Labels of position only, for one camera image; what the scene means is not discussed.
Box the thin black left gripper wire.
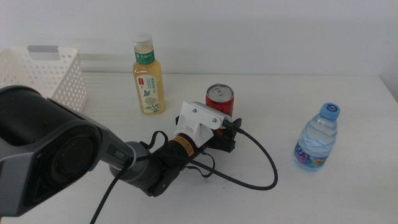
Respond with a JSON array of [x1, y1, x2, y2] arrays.
[[139, 130, 216, 179]]

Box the yellow tea bottle green label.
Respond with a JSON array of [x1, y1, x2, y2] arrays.
[[132, 32, 166, 115]]

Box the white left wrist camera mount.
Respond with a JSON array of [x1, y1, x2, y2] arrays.
[[176, 101, 233, 147]]

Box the braided black left camera cable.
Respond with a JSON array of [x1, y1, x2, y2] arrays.
[[89, 119, 279, 224]]

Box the red soda can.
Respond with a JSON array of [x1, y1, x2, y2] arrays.
[[205, 83, 234, 118]]

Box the white perforated plastic basket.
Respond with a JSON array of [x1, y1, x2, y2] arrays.
[[0, 45, 88, 113]]

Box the clear water bottle blue cap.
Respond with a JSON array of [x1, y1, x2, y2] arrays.
[[294, 102, 341, 170]]

